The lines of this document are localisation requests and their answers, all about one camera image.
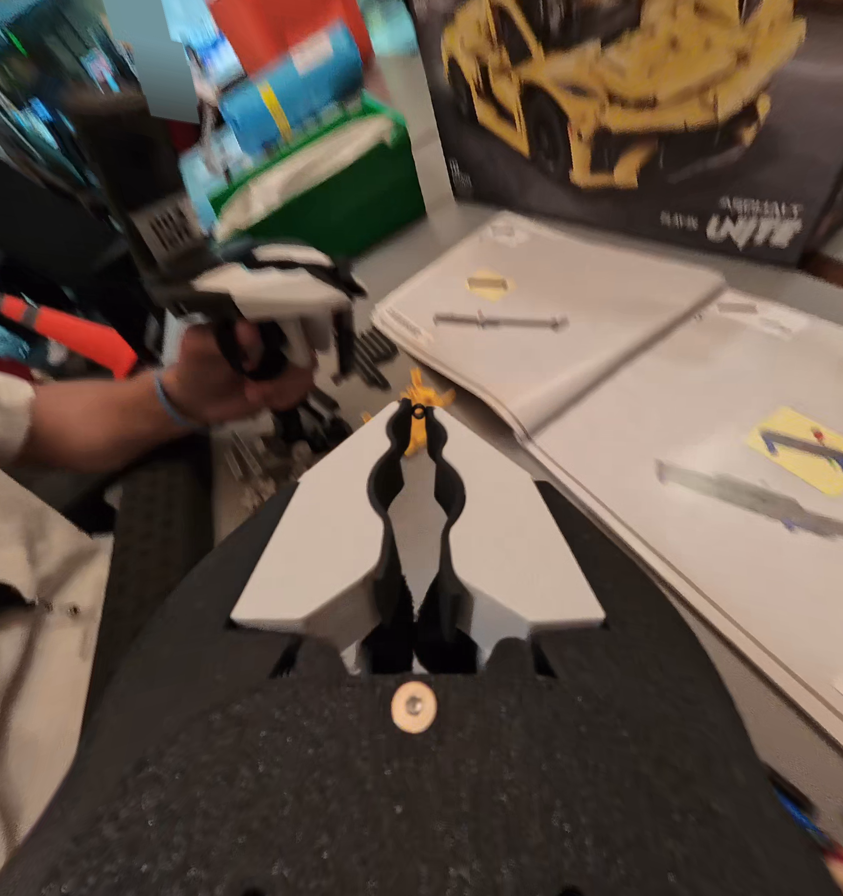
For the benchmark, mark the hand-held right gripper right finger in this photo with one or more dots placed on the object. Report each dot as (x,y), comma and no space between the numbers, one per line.
(526,553)

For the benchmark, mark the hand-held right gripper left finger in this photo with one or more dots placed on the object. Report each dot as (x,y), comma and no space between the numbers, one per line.
(309,553)

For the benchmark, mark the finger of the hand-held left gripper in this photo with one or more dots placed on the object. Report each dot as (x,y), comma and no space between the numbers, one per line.
(295,255)
(274,297)

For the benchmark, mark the pile of colourful lego pins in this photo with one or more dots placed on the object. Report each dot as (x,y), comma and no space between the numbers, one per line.
(806,819)

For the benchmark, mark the pile of yellow lego pieces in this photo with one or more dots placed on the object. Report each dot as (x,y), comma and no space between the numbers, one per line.
(419,437)

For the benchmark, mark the lego set box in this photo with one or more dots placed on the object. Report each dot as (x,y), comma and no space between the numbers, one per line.
(638,210)

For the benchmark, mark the person's left hand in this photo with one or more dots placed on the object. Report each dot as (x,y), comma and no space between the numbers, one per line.
(211,385)

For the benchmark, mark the green plastic bin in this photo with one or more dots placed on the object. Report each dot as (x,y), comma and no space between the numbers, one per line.
(351,203)

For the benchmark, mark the pile of black grey parts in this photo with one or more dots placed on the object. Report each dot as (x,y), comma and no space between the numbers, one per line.
(302,427)

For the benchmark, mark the blue wristband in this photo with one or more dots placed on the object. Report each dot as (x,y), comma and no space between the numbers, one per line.
(169,404)

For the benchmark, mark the blue plastic roll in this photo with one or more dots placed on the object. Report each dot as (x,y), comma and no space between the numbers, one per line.
(302,91)

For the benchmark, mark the orange fabric bag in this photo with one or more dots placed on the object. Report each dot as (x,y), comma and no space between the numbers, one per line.
(274,28)

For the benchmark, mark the open instruction booklet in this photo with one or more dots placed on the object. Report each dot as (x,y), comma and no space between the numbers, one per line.
(603,301)

